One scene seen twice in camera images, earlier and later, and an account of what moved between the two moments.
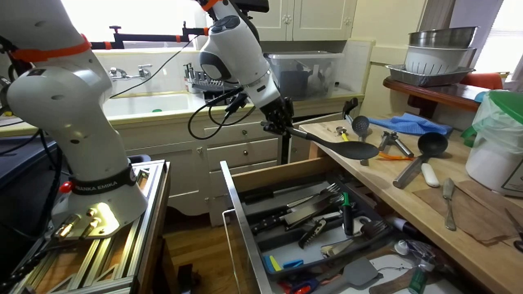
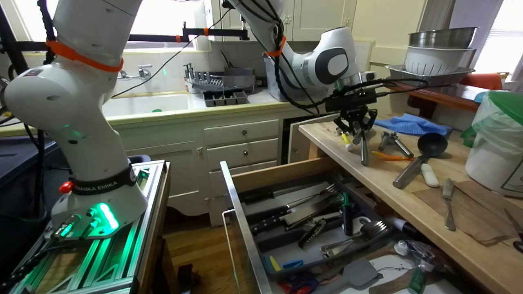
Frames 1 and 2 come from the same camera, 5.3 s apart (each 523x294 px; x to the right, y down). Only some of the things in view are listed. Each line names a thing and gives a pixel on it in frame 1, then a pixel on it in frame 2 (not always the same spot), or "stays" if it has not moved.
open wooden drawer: x=315 y=231 stays
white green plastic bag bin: x=496 y=138 stays
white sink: x=125 y=104 stays
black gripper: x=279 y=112 to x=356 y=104
